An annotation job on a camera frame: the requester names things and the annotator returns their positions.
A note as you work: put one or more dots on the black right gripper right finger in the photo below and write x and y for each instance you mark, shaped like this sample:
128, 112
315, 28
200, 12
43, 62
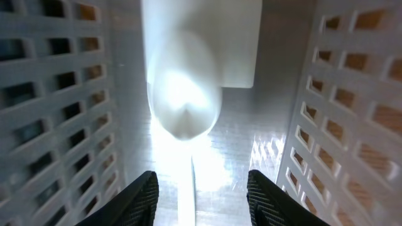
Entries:
269, 205

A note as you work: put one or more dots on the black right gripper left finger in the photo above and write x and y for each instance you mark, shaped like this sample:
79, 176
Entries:
135, 205

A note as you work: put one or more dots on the white plastic spoon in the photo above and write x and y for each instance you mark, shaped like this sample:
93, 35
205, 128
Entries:
183, 83

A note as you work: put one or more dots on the clear plastic basket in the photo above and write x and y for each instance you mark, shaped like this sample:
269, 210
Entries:
322, 120

